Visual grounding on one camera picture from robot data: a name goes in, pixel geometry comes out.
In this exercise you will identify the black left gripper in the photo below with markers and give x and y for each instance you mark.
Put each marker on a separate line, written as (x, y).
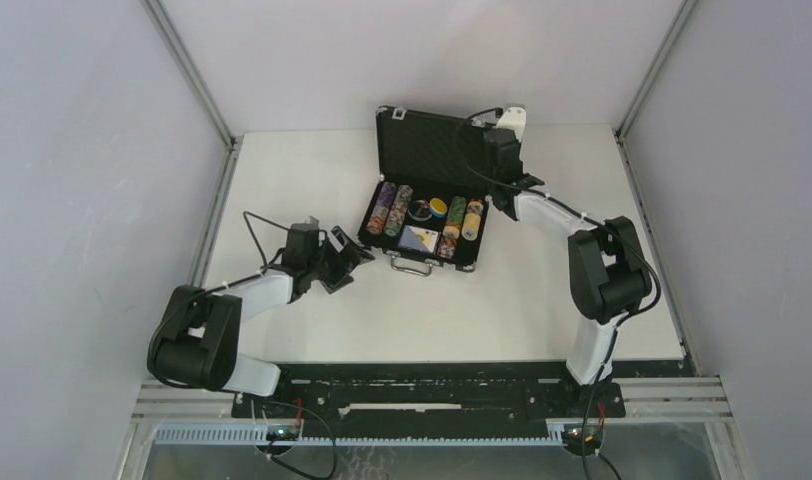
(340, 277)

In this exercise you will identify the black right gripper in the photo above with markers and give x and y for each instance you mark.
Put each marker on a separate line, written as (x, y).
(516, 136)

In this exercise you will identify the yellow blue chip stack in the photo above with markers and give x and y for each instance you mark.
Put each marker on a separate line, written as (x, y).
(472, 220)

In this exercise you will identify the playing card deck box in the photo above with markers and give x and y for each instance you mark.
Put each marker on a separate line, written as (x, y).
(419, 239)

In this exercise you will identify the yellow round button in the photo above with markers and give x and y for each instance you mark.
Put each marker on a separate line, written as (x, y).
(437, 203)

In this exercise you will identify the green yellow chip stack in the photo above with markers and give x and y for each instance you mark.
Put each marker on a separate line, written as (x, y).
(455, 217)

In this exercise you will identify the black poker set case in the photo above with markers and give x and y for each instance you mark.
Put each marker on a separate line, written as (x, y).
(424, 151)

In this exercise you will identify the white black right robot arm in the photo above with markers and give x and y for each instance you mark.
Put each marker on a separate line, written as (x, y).
(608, 274)

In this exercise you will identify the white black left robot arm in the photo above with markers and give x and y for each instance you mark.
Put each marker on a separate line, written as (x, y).
(196, 344)

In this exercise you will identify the purple orange chip stack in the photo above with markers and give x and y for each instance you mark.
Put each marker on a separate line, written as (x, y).
(381, 208)

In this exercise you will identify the orange blue chip stack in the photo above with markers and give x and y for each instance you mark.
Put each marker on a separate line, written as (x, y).
(446, 248)

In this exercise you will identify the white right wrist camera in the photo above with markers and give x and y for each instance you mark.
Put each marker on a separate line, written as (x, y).
(513, 118)

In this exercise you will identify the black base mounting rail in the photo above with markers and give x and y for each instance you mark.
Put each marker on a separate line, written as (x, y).
(432, 400)

